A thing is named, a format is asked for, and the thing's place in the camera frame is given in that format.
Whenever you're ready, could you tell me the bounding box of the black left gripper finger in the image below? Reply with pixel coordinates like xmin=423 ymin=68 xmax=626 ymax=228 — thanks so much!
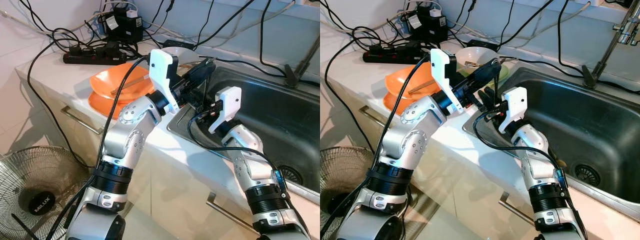
xmin=190 ymin=58 xmax=217 ymax=85
xmin=469 ymin=60 xmax=502 ymax=90

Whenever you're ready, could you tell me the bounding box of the brown patterned stick utensil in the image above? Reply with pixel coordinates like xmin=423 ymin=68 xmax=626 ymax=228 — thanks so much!
xmin=407 ymin=79 xmax=437 ymax=95
xmin=111 ymin=75 xmax=151 ymax=96

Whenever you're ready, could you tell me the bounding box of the orange square bowl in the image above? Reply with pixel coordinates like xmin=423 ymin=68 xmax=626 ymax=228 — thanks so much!
xmin=90 ymin=62 xmax=156 ymax=101
xmin=385 ymin=62 xmax=441 ymax=98

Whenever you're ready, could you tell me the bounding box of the orange shallow plate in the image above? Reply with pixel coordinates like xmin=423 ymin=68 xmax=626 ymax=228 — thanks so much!
xmin=382 ymin=91 xmax=416 ymax=116
xmin=88 ymin=91 xmax=127 ymax=121

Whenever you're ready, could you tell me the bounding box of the beige kitchen counter cabinet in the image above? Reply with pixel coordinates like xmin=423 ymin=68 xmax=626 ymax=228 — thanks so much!
xmin=15 ymin=47 xmax=321 ymax=240
xmin=320 ymin=47 xmax=640 ymax=240

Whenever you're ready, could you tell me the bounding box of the chrome kitchen faucet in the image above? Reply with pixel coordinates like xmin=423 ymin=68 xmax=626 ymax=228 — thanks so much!
xmin=581 ymin=4 xmax=640 ymax=90
xmin=284 ymin=35 xmax=321 ymax=90

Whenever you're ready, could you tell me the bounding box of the brown chopstick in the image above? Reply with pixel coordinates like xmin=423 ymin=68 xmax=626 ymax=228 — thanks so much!
xmin=464 ymin=59 xmax=519 ymax=68

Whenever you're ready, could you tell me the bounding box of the white ceramic bowl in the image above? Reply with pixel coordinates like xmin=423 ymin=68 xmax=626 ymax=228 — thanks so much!
xmin=170 ymin=46 xmax=200 ymax=62
xmin=456 ymin=46 xmax=501 ymax=76

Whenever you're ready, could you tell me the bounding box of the stainless steel sink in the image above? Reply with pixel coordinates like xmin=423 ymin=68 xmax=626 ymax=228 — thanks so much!
xmin=462 ymin=65 xmax=640 ymax=221
xmin=167 ymin=65 xmax=321 ymax=195

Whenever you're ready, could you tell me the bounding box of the black power adapter block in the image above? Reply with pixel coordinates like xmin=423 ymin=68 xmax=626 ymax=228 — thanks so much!
xmin=406 ymin=4 xmax=449 ymax=43
xmin=101 ymin=4 xmax=145 ymax=44

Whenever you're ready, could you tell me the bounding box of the black power strip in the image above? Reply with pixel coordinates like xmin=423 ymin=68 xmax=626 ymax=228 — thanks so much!
xmin=63 ymin=44 xmax=129 ymax=66
xmin=363 ymin=44 xmax=428 ymax=65

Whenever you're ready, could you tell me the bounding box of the metal cage floor fan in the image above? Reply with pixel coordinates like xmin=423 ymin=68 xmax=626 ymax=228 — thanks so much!
xmin=320 ymin=146 xmax=381 ymax=240
xmin=0 ymin=146 xmax=92 ymax=240

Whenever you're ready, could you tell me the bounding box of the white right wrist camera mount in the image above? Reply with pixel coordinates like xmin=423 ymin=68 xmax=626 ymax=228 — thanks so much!
xmin=501 ymin=86 xmax=529 ymax=134
xmin=208 ymin=86 xmax=243 ymax=135

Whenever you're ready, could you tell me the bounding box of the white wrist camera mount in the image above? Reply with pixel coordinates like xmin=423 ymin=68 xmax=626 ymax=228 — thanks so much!
xmin=208 ymin=86 xmax=243 ymax=135
xmin=148 ymin=49 xmax=180 ymax=112
xmin=501 ymin=86 xmax=529 ymax=134
xmin=430 ymin=48 xmax=459 ymax=115

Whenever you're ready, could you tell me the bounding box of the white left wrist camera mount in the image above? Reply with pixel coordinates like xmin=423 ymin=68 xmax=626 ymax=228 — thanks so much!
xmin=148 ymin=49 xmax=180 ymax=112
xmin=430 ymin=48 xmax=459 ymax=115

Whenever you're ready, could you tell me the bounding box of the thin black cable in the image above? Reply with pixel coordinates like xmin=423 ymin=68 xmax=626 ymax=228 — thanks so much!
xmin=198 ymin=0 xmax=219 ymax=48
xmin=500 ymin=0 xmax=517 ymax=47

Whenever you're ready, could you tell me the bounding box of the thick black cable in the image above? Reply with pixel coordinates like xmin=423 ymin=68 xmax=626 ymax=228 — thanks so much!
xmin=192 ymin=0 xmax=257 ymax=50
xmin=495 ymin=0 xmax=557 ymax=50

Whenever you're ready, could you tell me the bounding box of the white cable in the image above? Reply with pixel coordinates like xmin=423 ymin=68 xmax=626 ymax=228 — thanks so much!
xmin=212 ymin=0 xmax=297 ymax=42
xmin=512 ymin=2 xmax=596 ymax=42

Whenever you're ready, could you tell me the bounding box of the metal cabinet handle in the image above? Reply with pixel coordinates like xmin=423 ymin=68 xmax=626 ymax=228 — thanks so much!
xmin=206 ymin=192 xmax=262 ymax=236
xmin=498 ymin=191 xmax=536 ymax=226
xmin=61 ymin=105 xmax=104 ymax=136
xmin=359 ymin=105 xmax=396 ymax=135

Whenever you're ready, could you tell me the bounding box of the long hanging black cable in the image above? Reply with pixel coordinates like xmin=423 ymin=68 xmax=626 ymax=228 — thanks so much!
xmin=325 ymin=37 xmax=386 ymax=166
xmin=26 ymin=39 xmax=96 ymax=168

